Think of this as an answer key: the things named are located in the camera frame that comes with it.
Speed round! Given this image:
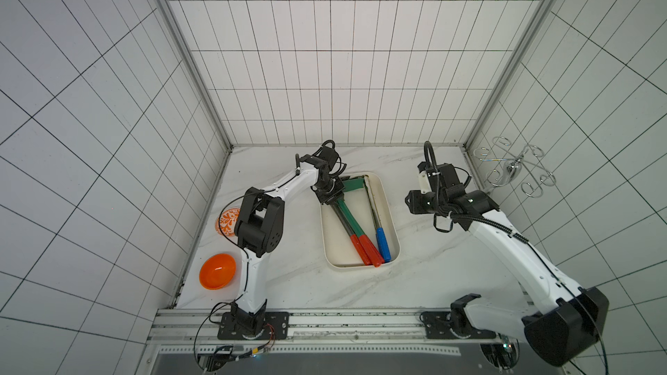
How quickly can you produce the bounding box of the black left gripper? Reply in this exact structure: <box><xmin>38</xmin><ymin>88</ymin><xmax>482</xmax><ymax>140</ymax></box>
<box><xmin>314</xmin><ymin>175</ymin><xmax>347</xmax><ymax>206</ymax></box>

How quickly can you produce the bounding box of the green hoe red handle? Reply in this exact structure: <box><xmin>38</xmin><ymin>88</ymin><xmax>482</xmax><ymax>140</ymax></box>
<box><xmin>340</xmin><ymin>176</ymin><xmax>387</xmax><ymax>267</ymax></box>
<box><xmin>335</xmin><ymin>199</ymin><xmax>385</xmax><ymax>267</ymax></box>

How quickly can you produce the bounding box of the cream plastic storage tray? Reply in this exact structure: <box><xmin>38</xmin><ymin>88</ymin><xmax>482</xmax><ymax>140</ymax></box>
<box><xmin>321</xmin><ymin>171</ymin><xmax>401</xmax><ymax>271</ymax></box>

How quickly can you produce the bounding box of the grey speckled hoe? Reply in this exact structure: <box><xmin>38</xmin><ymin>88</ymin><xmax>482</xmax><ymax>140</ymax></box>
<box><xmin>331</xmin><ymin>204</ymin><xmax>372</xmax><ymax>266</ymax></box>

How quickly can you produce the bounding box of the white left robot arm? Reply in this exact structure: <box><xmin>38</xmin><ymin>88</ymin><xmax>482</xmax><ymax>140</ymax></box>
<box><xmin>230</xmin><ymin>140</ymin><xmax>347</xmax><ymax>335</ymax></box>

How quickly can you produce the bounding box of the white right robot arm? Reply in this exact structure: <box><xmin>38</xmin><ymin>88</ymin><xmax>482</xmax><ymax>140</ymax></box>
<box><xmin>405</xmin><ymin>142</ymin><xmax>610</xmax><ymax>366</ymax></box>

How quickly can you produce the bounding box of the chrome cup holder stand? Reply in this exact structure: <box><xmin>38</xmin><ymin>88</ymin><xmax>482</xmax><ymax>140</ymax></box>
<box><xmin>474</xmin><ymin>136</ymin><xmax>557</xmax><ymax>198</ymax></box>

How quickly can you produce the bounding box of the orange patterned white bowl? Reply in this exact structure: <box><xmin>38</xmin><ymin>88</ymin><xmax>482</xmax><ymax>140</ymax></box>
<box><xmin>215</xmin><ymin>208</ymin><xmax>240</xmax><ymax>238</ymax></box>

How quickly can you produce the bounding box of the orange plastic cup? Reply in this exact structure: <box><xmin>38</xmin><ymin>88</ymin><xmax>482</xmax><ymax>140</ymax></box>
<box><xmin>199</xmin><ymin>253</ymin><xmax>236</xmax><ymax>291</ymax></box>

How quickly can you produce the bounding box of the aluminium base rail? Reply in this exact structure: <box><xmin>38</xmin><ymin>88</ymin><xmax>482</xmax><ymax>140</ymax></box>
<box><xmin>148</xmin><ymin>308</ymin><xmax>531</xmax><ymax>356</ymax></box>

